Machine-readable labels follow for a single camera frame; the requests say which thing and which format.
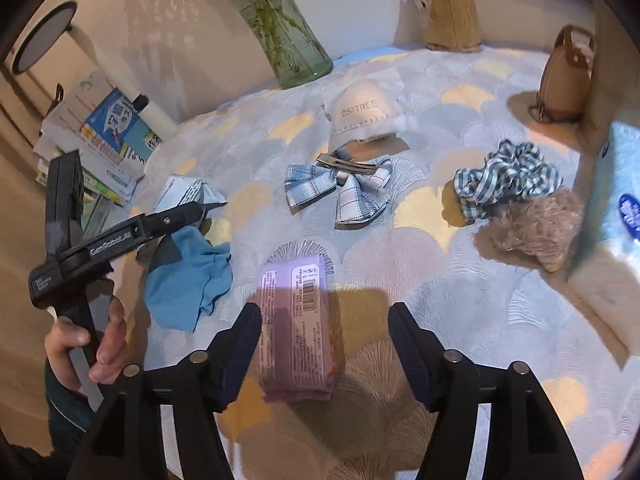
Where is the person's left hand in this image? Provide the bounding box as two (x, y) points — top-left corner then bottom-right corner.
(44, 296), (129, 397)

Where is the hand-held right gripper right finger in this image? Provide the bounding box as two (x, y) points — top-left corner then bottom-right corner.
(388, 302), (586, 480)

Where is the purple tissue packet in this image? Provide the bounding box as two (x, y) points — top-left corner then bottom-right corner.
(252, 254), (338, 403)

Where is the fan-patterned tablecloth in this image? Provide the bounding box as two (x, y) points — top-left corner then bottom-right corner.
(107, 46), (640, 480)

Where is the blue tissue box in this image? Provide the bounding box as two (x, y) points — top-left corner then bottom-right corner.
(565, 122), (640, 356)

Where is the teal blue cloth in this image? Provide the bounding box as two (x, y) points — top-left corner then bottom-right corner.
(142, 225), (235, 333)

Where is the plaid bow hair clip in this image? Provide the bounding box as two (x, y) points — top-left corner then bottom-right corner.
(284, 142), (393, 226)

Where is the blue plaid scrunchie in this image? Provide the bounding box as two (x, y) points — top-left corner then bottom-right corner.
(452, 139), (563, 226)

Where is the woven pen holder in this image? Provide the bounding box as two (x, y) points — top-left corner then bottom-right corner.
(409, 0), (484, 54)

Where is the brown fuzzy scrunchie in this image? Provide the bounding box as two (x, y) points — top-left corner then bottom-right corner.
(487, 190), (586, 273)

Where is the pile of books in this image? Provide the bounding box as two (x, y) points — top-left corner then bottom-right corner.
(34, 71), (167, 207)

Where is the printed face mask packet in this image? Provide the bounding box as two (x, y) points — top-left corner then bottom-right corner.
(152, 175), (227, 231)

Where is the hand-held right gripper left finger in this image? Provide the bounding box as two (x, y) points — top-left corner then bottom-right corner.
(67, 304), (263, 480)

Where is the person's left forearm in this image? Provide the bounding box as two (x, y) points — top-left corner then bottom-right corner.
(0, 360), (97, 480)

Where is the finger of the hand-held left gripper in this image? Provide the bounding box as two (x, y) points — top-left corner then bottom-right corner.
(136, 232), (177, 272)
(134, 199), (227, 243)

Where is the white cup face mask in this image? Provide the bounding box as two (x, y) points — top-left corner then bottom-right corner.
(324, 79), (407, 148)

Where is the white desk lamp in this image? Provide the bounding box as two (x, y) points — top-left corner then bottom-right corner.
(11, 1), (179, 137)

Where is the small brown bag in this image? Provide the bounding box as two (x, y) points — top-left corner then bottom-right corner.
(530, 25), (597, 123)

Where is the glass vase with green stems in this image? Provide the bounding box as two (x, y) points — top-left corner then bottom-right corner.
(119, 0), (334, 91)

